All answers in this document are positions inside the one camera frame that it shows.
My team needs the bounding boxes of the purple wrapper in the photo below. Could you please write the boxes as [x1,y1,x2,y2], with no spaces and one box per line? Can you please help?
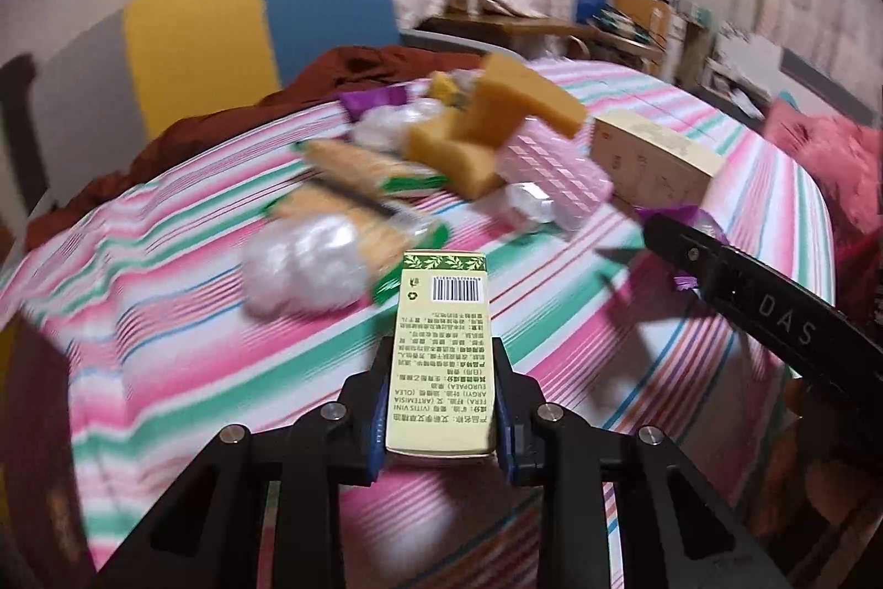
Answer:
[633,203,727,295]
[340,84,413,122]

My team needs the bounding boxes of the wooden desk shelf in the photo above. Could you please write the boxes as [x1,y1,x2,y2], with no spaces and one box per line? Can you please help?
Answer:
[607,0,675,81]

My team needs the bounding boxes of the yellow multicolour scrubber ball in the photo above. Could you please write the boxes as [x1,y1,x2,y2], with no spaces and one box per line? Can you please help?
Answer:
[426,70,485,108]

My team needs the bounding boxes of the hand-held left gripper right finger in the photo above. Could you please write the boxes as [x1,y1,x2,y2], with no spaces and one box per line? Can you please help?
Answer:
[492,339,794,589]

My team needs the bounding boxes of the cream cardboard box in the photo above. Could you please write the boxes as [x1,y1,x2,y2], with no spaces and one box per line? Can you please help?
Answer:
[589,112,725,212]

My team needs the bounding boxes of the grey yellow blue headboard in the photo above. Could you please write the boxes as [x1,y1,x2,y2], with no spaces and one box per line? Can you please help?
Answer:
[0,0,405,217]

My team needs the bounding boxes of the person's right hand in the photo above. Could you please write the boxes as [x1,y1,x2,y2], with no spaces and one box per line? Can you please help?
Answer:
[783,378,883,538]

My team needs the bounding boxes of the yellow scouring pad packet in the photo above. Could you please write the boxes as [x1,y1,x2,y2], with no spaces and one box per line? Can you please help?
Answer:
[265,185,451,271]

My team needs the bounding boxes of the wooden desk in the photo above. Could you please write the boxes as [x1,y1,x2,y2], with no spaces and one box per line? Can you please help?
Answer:
[421,11,664,74]

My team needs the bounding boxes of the cracker packet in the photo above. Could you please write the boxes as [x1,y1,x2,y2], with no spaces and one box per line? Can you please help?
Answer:
[302,138,451,198]

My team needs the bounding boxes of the white plastic bag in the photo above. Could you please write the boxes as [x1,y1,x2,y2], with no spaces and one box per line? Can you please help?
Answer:
[353,101,444,153]
[240,214,389,319]

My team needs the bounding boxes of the green and cream carton box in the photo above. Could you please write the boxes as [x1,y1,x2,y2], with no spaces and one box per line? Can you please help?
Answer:
[384,251,499,466]

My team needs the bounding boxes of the rust brown blanket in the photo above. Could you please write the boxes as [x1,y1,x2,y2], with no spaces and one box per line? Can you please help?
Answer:
[26,45,499,251]

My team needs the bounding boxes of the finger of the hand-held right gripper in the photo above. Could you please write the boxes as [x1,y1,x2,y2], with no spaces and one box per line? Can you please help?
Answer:
[641,212,746,331]

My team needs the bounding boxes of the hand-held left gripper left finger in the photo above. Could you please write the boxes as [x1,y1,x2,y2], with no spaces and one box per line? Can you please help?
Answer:
[97,346,389,589]

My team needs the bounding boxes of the grey padded bed rail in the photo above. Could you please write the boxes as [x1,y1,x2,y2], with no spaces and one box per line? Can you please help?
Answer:
[398,26,495,58]

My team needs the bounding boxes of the pink pillow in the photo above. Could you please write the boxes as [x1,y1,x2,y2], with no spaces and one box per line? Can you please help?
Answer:
[760,98,883,226]

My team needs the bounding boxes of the clear plastic bag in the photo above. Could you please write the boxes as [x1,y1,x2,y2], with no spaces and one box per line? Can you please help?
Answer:
[506,182,589,232]

